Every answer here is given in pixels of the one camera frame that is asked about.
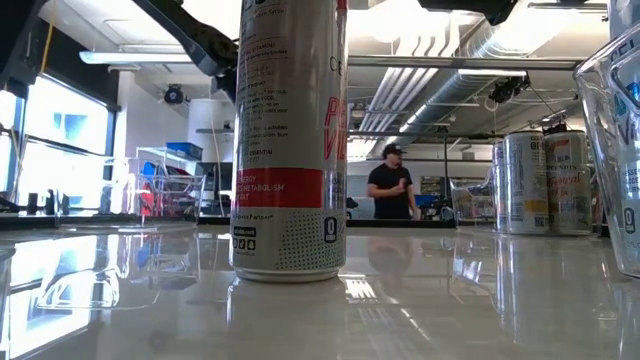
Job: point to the white shelf rack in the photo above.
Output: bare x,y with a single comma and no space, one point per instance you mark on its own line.
145,155

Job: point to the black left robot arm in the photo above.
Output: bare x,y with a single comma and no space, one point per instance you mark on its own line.
12,25

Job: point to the black round ceiling device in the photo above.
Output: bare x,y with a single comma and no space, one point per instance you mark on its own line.
173,94

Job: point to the black aluminium table frame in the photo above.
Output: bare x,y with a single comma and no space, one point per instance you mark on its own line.
100,221

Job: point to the blue storage bin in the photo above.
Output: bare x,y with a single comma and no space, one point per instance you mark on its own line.
184,150

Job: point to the blue arctic Celsius can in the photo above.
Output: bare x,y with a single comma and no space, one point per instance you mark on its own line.
632,175

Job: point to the dark background equipment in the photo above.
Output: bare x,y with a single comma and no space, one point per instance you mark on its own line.
215,190

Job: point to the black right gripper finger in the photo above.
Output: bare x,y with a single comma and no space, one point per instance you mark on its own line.
475,9

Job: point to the black slanted strut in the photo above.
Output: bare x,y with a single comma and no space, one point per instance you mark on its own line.
10,204

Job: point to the overhead horizontal frame bar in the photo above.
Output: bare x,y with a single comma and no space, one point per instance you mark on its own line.
450,62

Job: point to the red peach Celsius can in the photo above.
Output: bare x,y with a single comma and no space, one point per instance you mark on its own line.
285,125

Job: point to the large window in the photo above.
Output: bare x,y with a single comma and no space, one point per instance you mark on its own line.
65,150

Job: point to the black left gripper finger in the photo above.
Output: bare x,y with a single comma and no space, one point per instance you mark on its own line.
200,37

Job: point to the silver can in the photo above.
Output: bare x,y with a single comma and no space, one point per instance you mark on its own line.
526,190
570,195

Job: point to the silver ventilation duct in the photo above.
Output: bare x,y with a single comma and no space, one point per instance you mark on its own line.
450,95

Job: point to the white ceiling pipes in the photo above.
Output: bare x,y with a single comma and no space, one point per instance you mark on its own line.
395,95

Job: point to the standing person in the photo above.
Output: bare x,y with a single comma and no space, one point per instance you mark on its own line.
390,190

